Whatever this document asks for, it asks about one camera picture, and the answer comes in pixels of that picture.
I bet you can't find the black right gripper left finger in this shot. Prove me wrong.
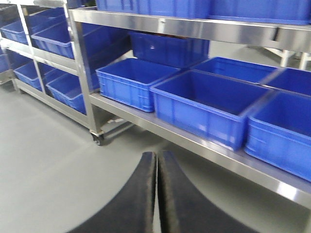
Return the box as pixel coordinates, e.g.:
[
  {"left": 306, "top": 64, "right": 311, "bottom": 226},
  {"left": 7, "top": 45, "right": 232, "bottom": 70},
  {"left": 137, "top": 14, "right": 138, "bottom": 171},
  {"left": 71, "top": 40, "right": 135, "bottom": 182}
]
[{"left": 70, "top": 152, "right": 156, "bottom": 233}]

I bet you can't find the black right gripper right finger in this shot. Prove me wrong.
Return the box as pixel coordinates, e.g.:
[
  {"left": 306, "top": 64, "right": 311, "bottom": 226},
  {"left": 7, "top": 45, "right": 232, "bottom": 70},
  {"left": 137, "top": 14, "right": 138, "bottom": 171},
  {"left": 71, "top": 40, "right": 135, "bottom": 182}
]
[{"left": 157, "top": 150, "right": 255, "bottom": 233}]

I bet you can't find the blue bin of target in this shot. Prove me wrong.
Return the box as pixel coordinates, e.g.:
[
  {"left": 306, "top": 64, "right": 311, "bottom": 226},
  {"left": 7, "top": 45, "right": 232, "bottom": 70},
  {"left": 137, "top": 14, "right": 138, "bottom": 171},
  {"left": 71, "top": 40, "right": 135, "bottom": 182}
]
[
  {"left": 244, "top": 92, "right": 311, "bottom": 181},
  {"left": 96, "top": 58, "right": 181, "bottom": 112}
]

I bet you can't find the blue bin rack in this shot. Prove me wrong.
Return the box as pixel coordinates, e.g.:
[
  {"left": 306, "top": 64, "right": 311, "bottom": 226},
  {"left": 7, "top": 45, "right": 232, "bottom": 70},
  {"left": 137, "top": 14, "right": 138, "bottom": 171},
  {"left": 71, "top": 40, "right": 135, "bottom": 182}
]
[
  {"left": 13, "top": 62, "right": 55, "bottom": 91},
  {"left": 31, "top": 22, "right": 74, "bottom": 59},
  {"left": 46, "top": 73, "right": 86, "bottom": 115}
]

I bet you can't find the blue bin upper shelf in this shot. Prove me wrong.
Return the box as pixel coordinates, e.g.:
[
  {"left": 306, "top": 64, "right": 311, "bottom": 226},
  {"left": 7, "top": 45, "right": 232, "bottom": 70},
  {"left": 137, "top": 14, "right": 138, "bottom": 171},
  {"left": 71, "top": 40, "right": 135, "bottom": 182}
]
[{"left": 96, "top": 0, "right": 211, "bottom": 19}]

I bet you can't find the blue bin behind left bin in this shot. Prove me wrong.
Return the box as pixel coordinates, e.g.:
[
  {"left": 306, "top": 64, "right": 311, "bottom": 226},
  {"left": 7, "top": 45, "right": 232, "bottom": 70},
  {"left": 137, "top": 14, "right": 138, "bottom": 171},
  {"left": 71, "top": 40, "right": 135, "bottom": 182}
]
[{"left": 130, "top": 32, "right": 209, "bottom": 68}]

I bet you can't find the blue bin on lower shelf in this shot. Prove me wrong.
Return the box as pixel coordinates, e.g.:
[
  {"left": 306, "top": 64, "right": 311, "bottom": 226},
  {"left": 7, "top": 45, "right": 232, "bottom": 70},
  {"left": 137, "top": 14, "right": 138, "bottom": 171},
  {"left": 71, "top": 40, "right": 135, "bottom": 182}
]
[{"left": 190, "top": 56, "right": 284, "bottom": 85}]

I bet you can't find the blue bin left of target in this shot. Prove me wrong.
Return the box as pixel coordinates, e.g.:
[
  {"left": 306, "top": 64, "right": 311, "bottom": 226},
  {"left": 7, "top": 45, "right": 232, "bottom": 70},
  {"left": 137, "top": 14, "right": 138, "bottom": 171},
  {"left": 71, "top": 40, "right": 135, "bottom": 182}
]
[{"left": 96, "top": 58, "right": 181, "bottom": 112}]

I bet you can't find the stainless steel rack with wheels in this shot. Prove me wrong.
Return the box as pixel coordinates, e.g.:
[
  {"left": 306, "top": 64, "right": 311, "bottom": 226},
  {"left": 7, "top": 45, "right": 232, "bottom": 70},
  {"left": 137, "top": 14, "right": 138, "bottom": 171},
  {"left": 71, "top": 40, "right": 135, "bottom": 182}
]
[{"left": 0, "top": 0, "right": 106, "bottom": 145}]

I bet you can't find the stainless steel flow rack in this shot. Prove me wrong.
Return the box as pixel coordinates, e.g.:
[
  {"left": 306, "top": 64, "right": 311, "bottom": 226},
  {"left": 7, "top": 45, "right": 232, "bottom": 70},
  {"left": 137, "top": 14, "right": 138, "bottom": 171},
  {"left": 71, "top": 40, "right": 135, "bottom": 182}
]
[{"left": 70, "top": 8, "right": 311, "bottom": 208}]

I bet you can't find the blue bin on far rack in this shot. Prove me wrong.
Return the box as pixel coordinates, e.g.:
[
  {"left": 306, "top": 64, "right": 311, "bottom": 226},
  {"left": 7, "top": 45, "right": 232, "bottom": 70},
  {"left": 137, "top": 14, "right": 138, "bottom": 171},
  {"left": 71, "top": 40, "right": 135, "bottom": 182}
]
[{"left": 0, "top": 19, "right": 28, "bottom": 45}]

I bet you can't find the blue bin right of target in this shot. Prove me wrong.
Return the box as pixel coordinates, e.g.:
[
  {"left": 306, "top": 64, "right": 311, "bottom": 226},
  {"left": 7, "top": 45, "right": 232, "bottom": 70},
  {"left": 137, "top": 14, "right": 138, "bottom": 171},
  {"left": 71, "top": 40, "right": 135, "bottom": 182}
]
[{"left": 244, "top": 92, "right": 311, "bottom": 181}]

